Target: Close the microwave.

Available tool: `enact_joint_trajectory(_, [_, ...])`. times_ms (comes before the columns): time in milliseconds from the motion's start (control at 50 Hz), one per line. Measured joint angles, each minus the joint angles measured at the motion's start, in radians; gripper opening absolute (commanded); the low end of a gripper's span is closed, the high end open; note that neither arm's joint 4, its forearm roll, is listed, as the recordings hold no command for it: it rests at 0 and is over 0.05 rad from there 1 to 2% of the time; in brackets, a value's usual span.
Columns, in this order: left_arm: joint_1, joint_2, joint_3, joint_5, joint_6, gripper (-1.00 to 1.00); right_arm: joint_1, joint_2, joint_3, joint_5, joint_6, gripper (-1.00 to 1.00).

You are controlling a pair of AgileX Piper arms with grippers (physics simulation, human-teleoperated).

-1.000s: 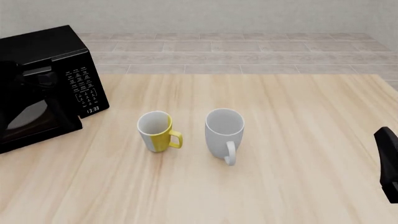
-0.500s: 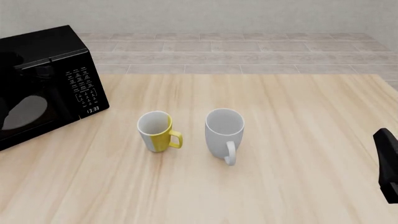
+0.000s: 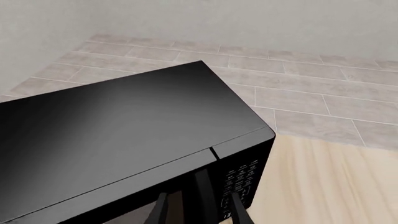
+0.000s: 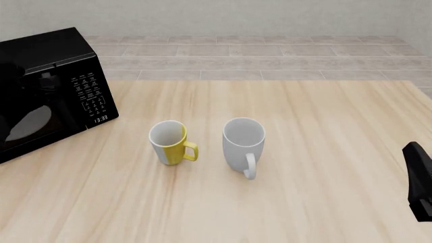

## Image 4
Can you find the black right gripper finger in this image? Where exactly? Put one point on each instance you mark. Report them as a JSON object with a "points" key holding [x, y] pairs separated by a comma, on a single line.
{"points": [[420, 169]]}

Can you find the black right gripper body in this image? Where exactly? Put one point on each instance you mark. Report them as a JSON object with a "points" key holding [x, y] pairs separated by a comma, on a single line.
{"points": [[423, 208]]}

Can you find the black microwave oven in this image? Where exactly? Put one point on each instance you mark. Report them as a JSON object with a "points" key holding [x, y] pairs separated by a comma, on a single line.
{"points": [[67, 58]]}

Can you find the grey microwave turntable plate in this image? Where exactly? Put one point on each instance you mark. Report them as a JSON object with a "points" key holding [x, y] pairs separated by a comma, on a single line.
{"points": [[32, 124]]}

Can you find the yellow and white mug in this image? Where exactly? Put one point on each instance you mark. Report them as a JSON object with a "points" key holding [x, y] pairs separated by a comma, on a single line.
{"points": [[175, 152]]}

